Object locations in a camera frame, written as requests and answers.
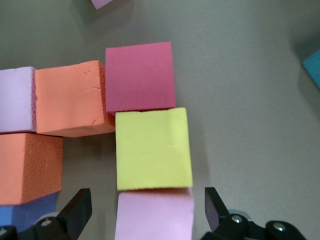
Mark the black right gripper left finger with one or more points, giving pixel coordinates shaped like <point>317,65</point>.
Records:
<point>75,215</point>

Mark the pink foam cube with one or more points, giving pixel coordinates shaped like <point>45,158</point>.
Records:
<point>102,3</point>
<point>155,217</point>
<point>15,100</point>

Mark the red foam cube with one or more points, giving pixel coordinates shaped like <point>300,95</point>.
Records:
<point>140,77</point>

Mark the purple foam cube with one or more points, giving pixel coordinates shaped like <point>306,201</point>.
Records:
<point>25,215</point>

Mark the yellow foam cube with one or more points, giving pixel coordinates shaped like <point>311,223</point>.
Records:
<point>152,150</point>

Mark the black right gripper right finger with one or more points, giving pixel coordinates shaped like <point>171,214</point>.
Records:
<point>217,215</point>

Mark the orange foam cube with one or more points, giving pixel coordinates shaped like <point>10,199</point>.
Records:
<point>70,100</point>
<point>27,167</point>

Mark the blue foam cube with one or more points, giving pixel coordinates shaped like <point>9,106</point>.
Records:
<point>313,70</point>

